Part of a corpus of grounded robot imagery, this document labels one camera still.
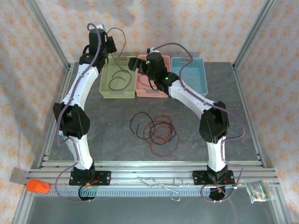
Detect grey slotted cable duct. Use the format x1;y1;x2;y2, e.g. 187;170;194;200
48;186;249;197

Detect aluminium mounting rails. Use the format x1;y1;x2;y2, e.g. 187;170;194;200
27;160;280;187

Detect clear plastic bag packet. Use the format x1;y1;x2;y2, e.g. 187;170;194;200
245;181;274;203

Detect small metal wire clip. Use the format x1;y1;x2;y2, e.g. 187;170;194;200
172;177;190;187

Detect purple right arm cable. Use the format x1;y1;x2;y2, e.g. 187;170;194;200
153;42;246;203

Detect light green perforated plastic basket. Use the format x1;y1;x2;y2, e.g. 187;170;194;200
99;56;137;99

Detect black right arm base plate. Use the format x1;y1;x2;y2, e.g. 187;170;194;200
192;170;235;186

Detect light blue perforated plastic basket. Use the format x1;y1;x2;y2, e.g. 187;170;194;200
171;56;208;98

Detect aluminium frame leg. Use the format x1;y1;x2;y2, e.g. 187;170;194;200
272;186;294;224
11;186;36;224

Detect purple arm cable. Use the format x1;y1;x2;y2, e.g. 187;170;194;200
153;42;246;203
55;22;106;203

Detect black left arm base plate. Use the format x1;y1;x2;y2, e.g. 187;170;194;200
69;170;112;187

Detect aluminium frame post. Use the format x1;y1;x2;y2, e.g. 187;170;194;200
24;0;72;70
232;0;278;70

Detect pink perforated plastic basket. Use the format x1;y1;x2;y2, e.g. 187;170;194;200
135;55;172;98

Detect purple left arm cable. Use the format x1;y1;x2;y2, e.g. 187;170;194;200
55;22;106;203

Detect long metal wire hook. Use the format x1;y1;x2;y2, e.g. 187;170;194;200
135;176;182;201

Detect aluminium side rail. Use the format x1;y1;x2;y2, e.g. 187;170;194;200
37;63;75;168
232;64;266;168

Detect orange plastic cup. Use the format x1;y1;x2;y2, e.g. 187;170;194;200
25;179;51;194

